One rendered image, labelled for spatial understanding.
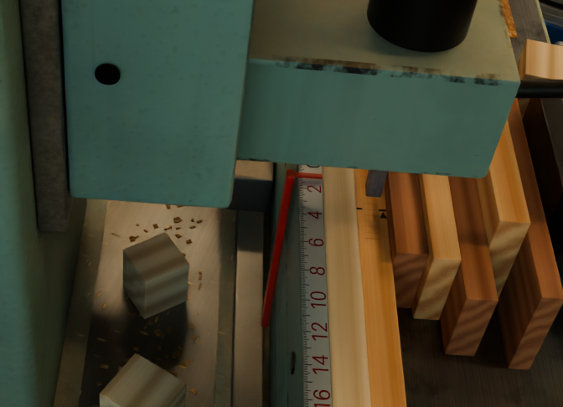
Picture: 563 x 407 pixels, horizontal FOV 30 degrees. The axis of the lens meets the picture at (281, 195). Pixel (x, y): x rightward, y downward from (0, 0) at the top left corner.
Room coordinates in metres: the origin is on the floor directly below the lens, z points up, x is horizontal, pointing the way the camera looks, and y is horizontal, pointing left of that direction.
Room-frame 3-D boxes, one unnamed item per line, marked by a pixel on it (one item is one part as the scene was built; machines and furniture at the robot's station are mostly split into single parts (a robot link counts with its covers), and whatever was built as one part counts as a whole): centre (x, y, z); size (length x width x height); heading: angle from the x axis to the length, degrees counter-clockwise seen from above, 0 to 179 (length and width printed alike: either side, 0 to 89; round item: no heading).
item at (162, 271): (0.44, 0.08, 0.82); 0.03 x 0.03 x 0.04; 40
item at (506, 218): (0.49, -0.12, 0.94); 0.17 x 0.02 x 0.07; 7
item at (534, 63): (0.59, -0.17, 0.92); 0.04 x 0.03 x 0.04; 177
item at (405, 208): (0.48, -0.07, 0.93); 0.18 x 0.02 x 0.05; 7
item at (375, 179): (0.43, -0.05, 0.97); 0.01 x 0.01 x 0.05; 7
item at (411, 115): (0.43, -0.03, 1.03); 0.14 x 0.07 x 0.09; 97
